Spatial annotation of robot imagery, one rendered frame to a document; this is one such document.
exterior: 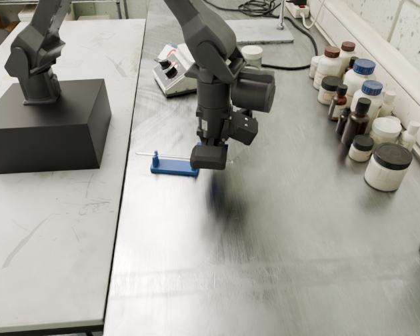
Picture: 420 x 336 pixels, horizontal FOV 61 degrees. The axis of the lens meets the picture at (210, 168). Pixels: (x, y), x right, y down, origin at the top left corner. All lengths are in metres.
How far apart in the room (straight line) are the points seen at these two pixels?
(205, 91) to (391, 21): 0.64
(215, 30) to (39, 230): 0.45
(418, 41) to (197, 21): 0.59
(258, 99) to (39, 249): 0.44
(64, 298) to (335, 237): 0.45
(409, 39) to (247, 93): 0.55
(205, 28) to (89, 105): 0.32
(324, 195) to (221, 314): 0.31
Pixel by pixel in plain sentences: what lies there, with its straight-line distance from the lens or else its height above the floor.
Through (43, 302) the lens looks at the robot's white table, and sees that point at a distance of 0.62.
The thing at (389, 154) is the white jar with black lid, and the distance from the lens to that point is 0.76.
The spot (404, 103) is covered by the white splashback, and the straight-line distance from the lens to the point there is 0.95.
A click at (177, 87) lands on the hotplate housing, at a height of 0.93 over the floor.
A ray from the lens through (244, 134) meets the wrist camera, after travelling 0.65.
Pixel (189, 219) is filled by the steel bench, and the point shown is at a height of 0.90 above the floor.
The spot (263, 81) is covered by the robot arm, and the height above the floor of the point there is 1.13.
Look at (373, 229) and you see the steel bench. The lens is 0.70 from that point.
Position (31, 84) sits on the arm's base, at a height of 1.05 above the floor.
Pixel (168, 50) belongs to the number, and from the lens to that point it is 1.19.
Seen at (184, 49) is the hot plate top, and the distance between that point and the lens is 1.04.
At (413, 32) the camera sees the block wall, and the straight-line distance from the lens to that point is 1.03.
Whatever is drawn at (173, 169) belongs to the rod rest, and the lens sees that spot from 0.74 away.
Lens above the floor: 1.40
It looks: 42 degrees down
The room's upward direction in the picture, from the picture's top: straight up
